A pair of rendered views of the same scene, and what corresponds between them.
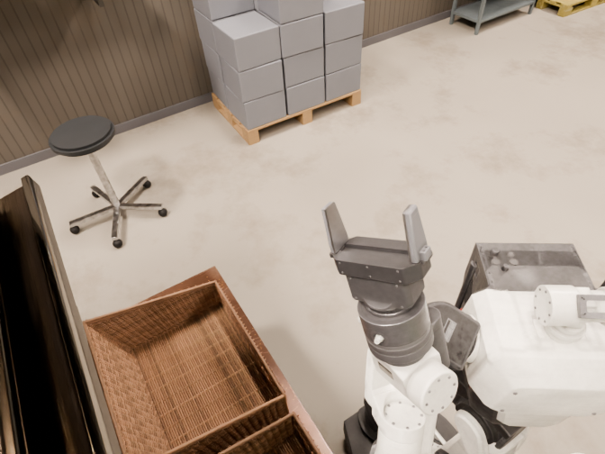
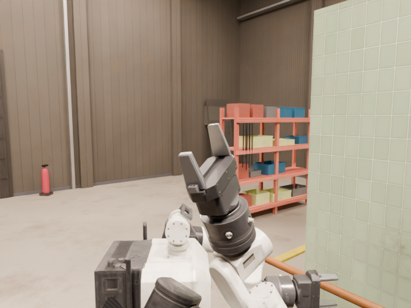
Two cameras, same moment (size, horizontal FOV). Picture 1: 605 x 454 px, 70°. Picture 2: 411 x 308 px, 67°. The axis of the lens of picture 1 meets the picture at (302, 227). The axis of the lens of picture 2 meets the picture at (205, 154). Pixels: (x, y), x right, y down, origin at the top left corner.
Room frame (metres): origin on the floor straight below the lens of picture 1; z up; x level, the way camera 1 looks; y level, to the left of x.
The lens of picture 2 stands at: (0.42, 0.42, 1.78)
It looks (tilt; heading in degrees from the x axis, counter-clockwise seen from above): 7 degrees down; 262
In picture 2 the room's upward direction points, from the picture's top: straight up
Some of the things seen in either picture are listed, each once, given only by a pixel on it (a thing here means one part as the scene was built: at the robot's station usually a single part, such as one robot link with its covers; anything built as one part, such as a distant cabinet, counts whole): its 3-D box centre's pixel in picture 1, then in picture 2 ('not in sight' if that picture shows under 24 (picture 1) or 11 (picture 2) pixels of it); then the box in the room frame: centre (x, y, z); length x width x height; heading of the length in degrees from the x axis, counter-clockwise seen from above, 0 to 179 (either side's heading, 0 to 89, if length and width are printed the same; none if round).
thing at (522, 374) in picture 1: (524, 338); (158, 296); (0.43, -0.44, 1.26); 0.34 x 0.30 x 0.36; 84
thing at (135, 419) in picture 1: (185, 367); not in sight; (0.69, 0.43, 0.72); 0.56 x 0.49 x 0.28; 29
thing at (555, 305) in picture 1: (572, 309); (178, 230); (0.37, -0.43, 1.46); 0.10 x 0.07 x 0.09; 84
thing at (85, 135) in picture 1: (98, 177); not in sight; (2.22, 1.30, 0.35); 0.65 x 0.62 x 0.69; 29
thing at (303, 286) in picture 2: not in sight; (295, 291); (0.02, -0.40, 1.27); 0.12 x 0.10 x 0.13; 174
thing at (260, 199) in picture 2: not in sight; (270, 159); (-1.64, -5.15, 1.01); 2.12 x 0.57 x 2.03; 31
